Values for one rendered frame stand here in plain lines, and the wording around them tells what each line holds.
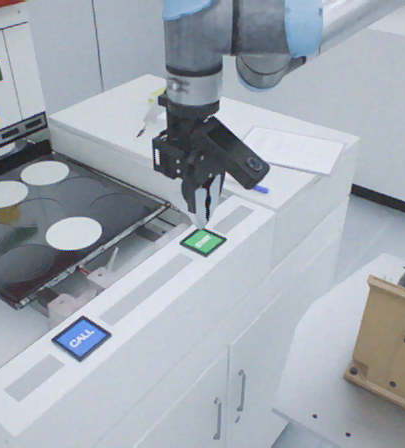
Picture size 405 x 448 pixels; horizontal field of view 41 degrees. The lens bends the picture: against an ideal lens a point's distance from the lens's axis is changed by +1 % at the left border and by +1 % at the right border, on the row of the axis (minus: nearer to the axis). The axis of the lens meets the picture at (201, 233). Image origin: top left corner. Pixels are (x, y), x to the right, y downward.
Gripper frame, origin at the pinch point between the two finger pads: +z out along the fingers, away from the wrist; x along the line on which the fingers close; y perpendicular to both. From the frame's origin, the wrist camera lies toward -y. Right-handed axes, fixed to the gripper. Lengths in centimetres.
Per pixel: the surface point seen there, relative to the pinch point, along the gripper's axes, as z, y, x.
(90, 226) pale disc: 10.3, 25.1, 2.7
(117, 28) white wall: 48, 207, -181
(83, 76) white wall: 68, 207, -150
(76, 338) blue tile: 3.9, 0.8, 26.4
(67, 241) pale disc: 10.3, 24.9, 8.4
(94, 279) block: 9.5, 12.7, 13.1
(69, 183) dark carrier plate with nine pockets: 10.4, 40.1, -5.2
